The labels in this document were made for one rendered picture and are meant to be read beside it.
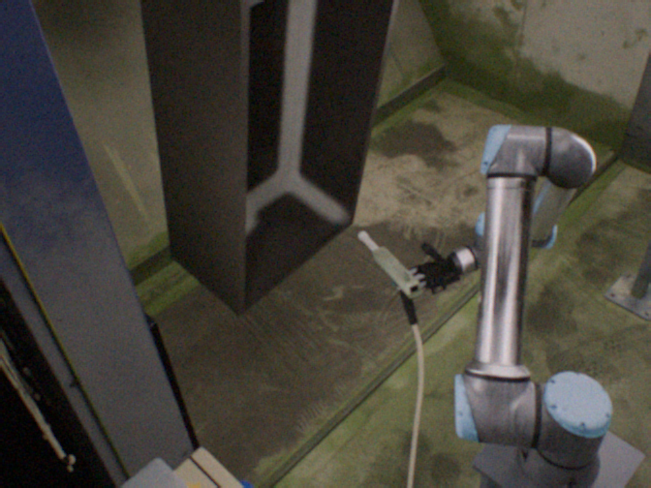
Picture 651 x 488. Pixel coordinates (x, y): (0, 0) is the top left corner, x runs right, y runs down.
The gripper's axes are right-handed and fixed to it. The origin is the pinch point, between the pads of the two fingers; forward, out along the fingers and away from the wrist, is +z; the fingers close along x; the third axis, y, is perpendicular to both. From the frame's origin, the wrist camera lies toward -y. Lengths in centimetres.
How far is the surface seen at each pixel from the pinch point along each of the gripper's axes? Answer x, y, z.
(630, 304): 24, 68, -99
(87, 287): -80, -69, 71
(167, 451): -60, -20, 76
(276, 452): 11, 50, 57
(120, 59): 128, -79, 55
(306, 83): 46, -60, -1
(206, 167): 1, -58, 43
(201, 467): -123, -61, 60
